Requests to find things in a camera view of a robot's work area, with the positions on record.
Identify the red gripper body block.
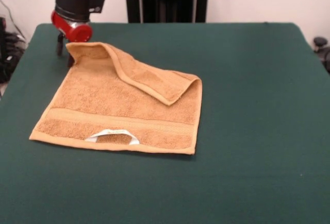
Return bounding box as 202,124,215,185
51,10,93,43

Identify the tan terry towel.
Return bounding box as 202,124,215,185
28,42,204,156

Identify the dark wheeled stand base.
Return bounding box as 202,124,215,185
313,36,330,74

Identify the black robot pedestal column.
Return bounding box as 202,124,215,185
120,0,215,24

